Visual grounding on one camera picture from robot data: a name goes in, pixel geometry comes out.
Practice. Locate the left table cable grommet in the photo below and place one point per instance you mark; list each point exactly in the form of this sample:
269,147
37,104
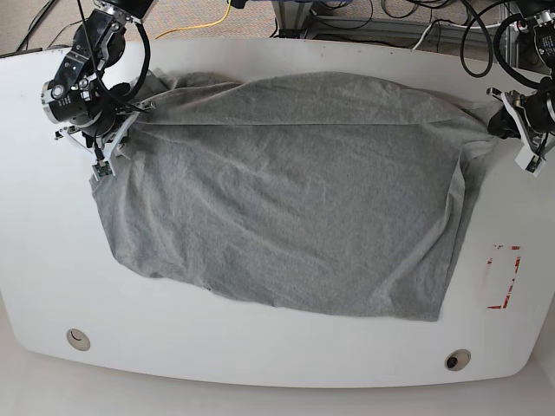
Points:
78,340

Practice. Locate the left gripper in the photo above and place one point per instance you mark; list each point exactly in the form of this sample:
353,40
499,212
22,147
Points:
530,118

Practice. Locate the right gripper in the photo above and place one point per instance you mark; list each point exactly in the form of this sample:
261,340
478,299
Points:
95,128

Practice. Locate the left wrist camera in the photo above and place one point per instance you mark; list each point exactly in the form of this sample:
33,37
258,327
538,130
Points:
529,161

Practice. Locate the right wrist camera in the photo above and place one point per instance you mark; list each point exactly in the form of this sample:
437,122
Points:
102,169

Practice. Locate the aluminium frame stand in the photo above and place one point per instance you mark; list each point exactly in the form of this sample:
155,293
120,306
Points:
380,22

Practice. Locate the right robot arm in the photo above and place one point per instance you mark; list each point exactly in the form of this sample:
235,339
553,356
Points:
98,44

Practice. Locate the table cable grommet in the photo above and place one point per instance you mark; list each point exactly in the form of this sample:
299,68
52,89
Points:
78,340
457,360

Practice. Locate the grey t-shirt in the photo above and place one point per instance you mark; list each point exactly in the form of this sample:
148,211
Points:
326,192

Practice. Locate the right table cable grommet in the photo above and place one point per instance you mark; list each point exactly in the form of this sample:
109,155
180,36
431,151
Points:
457,360

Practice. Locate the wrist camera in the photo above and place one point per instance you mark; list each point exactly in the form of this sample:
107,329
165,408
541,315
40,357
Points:
102,169
529,161

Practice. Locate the red tape rectangle marking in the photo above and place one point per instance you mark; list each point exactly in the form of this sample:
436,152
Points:
502,269

